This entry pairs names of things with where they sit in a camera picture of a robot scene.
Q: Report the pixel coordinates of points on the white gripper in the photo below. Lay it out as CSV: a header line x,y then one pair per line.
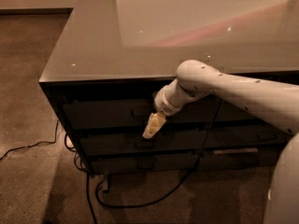
x,y
161,104

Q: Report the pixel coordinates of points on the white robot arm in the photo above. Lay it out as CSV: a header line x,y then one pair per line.
x,y
274,102

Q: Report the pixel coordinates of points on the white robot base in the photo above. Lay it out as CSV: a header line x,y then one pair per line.
x,y
282,205

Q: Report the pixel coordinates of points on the grey drawer cabinet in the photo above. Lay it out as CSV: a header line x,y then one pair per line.
x,y
129,49

